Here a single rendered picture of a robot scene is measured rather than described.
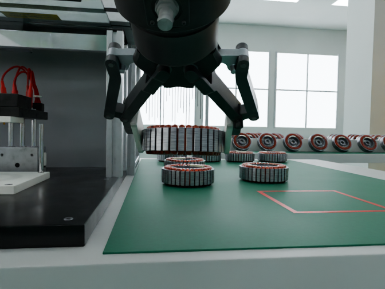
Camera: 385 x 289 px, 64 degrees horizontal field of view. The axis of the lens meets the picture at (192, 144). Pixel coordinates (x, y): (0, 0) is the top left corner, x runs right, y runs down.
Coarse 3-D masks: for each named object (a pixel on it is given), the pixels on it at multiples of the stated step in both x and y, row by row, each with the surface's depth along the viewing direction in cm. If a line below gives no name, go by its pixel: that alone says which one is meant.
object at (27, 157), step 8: (0, 152) 60; (8, 152) 60; (16, 152) 61; (24, 152) 61; (32, 152) 61; (0, 160) 60; (8, 160) 61; (16, 160) 61; (24, 160) 61; (32, 160) 61; (0, 168) 60; (8, 168) 61; (16, 168) 61; (24, 168) 61; (32, 168) 61
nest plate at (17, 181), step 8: (0, 176) 51; (8, 176) 51; (16, 176) 51; (24, 176) 51; (32, 176) 51; (40, 176) 52; (48, 176) 57; (0, 184) 44; (8, 184) 43; (16, 184) 44; (24, 184) 46; (32, 184) 49; (0, 192) 42; (8, 192) 42; (16, 192) 43
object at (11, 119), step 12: (0, 96) 53; (12, 96) 53; (24, 96) 56; (0, 108) 53; (12, 108) 53; (24, 108) 55; (0, 120) 51; (12, 120) 52; (24, 120) 63; (36, 120) 63; (12, 132) 62; (24, 132) 63; (36, 132) 63; (12, 144) 63; (24, 144) 63; (36, 144) 63
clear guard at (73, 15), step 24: (0, 0) 48; (24, 0) 48; (48, 0) 48; (72, 0) 35; (96, 0) 48; (0, 24) 60; (24, 24) 59; (48, 24) 59; (72, 24) 59; (96, 24) 59
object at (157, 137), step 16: (160, 128) 38; (176, 128) 37; (192, 128) 38; (208, 128) 39; (144, 144) 40; (160, 144) 37; (176, 144) 37; (192, 144) 38; (208, 144) 38; (224, 144) 41
